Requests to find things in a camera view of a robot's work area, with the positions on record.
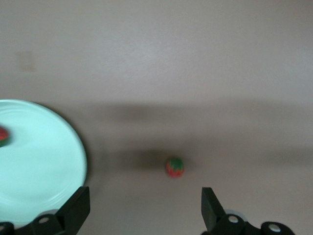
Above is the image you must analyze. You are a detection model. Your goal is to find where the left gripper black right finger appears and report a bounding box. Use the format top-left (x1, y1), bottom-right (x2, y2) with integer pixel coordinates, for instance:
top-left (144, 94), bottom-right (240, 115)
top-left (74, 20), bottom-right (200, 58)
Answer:
top-left (200, 187), bottom-right (294, 235)

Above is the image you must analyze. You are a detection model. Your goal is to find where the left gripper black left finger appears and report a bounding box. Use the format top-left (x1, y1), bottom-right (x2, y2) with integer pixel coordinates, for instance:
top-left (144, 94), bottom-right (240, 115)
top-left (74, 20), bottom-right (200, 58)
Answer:
top-left (0, 186), bottom-right (90, 235)

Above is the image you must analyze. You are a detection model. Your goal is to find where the red toy strawberry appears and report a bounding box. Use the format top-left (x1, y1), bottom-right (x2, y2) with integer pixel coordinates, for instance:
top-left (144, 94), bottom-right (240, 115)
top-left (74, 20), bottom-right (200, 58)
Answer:
top-left (165, 156), bottom-right (185, 178)
top-left (0, 126), bottom-right (11, 147)

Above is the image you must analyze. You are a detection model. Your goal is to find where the pale green round plate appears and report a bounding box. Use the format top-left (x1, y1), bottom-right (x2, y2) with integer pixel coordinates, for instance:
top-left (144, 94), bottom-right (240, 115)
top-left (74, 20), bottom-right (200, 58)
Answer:
top-left (0, 99), bottom-right (88, 227)

